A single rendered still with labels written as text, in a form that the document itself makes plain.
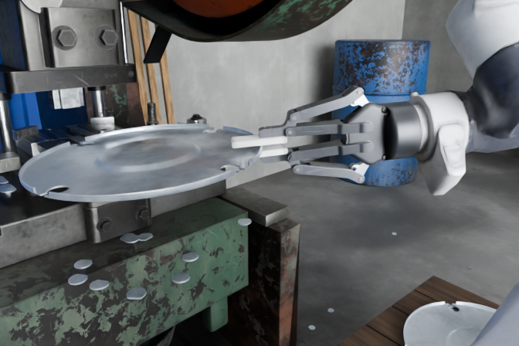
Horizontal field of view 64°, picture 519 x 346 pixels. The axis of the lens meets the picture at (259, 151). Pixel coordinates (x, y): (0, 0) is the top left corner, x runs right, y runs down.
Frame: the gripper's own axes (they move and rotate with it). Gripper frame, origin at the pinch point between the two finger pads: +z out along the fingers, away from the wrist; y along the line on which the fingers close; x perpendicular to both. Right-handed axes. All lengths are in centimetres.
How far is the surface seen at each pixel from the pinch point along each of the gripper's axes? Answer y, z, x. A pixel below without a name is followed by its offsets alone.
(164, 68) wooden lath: 1, 29, -138
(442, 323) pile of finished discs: -47, -36, -17
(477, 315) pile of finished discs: -48, -45, -19
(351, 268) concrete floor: -84, -40, -96
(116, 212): -9.6, 21.3, -6.4
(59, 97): 6.4, 30.3, -18.9
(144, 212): -10.8, 17.7, -8.2
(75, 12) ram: 18.7, 23.0, -11.4
